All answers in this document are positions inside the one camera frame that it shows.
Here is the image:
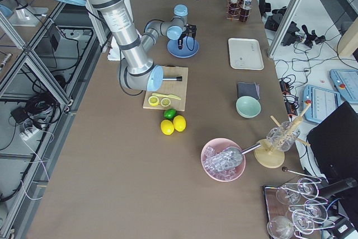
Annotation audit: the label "blue teach pendant far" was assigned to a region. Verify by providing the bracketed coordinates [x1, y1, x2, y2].
[329, 69, 358, 104]

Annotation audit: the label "grey folded cloth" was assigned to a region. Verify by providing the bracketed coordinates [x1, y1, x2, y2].
[237, 82, 260, 100]

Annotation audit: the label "wire glass rack tray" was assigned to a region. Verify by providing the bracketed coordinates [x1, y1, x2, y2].
[263, 176, 335, 238]

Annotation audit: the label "black monitor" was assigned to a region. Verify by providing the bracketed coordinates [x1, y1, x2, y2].
[307, 101, 357, 181]

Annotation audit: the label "blue teach pendant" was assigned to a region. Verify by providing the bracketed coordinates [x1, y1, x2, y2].
[329, 69, 358, 104]
[303, 85, 341, 124]

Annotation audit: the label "clear ice cubes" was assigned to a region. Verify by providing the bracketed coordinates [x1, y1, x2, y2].
[204, 146, 237, 181]

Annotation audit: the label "yellow plastic knife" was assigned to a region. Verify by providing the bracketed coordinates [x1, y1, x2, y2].
[152, 92, 181, 100]

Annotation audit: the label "blue plate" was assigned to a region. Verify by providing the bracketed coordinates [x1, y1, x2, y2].
[167, 36, 199, 58]

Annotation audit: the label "dark drink bottle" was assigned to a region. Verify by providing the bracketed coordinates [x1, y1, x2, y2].
[228, 0, 239, 17]
[239, 0, 252, 22]

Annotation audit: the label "lemon half slice upper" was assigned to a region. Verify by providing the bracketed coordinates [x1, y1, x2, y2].
[148, 95, 159, 106]

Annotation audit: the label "steel ice scoop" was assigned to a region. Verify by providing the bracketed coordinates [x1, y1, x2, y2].
[217, 143, 260, 171]

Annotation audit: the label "pink bowl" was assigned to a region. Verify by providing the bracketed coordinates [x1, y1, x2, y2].
[201, 138, 246, 182]

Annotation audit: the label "dark drink bottle top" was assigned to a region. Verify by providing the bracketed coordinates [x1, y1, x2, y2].
[228, 0, 239, 17]

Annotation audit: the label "blue teach pendant near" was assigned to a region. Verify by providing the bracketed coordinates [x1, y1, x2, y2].
[303, 85, 341, 124]

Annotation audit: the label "wooden cutting board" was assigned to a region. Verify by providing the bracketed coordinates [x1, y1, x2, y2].
[143, 67, 189, 111]

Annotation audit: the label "dark drink bottle lower left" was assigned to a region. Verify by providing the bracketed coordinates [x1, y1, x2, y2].
[239, 0, 252, 22]

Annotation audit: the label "lemon half slice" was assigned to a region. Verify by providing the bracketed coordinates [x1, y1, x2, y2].
[148, 95, 159, 106]
[160, 97, 171, 107]

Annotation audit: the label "whole lemon lower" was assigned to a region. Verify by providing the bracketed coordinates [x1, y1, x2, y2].
[160, 119, 175, 135]

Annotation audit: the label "clear glass mug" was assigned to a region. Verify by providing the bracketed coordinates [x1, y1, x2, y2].
[266, 121, 300, 152]

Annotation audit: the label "cream serving tray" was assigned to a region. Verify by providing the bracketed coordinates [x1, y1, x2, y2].
[228, 38, 264, 71]

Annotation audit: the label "whole lemon upper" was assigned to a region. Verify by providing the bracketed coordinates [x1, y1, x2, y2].
[173, 115, 186, 132]

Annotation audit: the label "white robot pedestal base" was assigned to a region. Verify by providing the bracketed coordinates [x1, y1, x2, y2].
[107, 37, 122, 61]

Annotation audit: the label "steel muddler black tip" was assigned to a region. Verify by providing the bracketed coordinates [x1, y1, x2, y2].
[163, 76, 182, 82]

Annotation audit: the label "green lime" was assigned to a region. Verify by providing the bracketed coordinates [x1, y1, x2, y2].
[163, 109, 177, 120]

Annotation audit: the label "copper wire bottle rack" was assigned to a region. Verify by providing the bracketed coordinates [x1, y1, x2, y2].
[226, 0, 252, 22]

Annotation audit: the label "lemon half slice lower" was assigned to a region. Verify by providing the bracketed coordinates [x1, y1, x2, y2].
[160, 97, 171, 107]

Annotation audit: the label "wooden cup stand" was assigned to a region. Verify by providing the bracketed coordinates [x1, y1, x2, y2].
[254, 104, 310, 168]

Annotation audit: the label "whole lemon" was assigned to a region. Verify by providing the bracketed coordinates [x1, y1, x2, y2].
[160, 119, 175, 135]
[173, 115, 186, 132]

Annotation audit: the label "mint green bowl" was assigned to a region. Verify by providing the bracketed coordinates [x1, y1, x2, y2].
[235, 96, 261, 119]

